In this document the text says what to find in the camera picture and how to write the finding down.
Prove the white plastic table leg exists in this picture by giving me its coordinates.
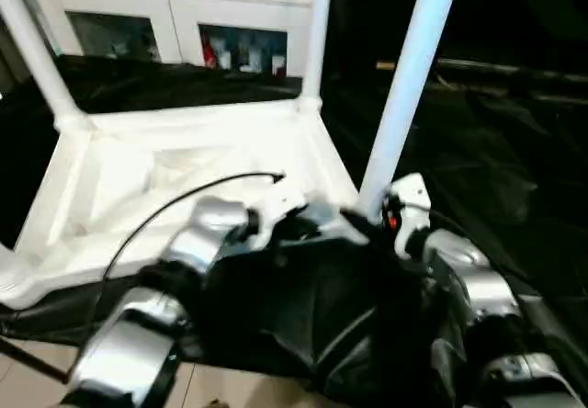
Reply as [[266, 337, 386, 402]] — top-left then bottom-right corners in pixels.
[[356, 0, 464, 219], [0, 0, 91, 129], [300, 0, 335, 106], [0, 242, 31, 299]]

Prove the white plastic table top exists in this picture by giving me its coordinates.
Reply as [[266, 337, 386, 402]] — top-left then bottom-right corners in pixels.
[[0, 97, 368, 311]]

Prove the black work mat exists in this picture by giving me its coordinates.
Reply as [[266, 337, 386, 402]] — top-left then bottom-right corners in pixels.
[[0, 53, 588, 408]]

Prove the black piano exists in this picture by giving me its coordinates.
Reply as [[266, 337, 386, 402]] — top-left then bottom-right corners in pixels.
[[321, 0, 588, 87]]

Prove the grey curtain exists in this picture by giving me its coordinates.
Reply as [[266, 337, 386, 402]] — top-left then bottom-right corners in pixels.
[[0, 17, 33, 95]]

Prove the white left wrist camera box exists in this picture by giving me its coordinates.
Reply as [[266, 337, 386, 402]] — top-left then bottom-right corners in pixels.
[[250, 182, 313, 249]]

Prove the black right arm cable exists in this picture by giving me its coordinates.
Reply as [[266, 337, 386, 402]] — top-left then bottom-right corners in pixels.
[[406, 201, 465, 239]]

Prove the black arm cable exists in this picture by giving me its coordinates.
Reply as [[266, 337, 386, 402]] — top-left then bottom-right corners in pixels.
[[100, 171, 287, 285], [406, 201, 465, 239]]

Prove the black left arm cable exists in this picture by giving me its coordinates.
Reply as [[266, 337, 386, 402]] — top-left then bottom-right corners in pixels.
[[100, 171, 287, 285]]

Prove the black folding table frame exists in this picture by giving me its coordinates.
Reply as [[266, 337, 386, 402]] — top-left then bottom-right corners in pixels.
[[0, 338, 70, 384]]

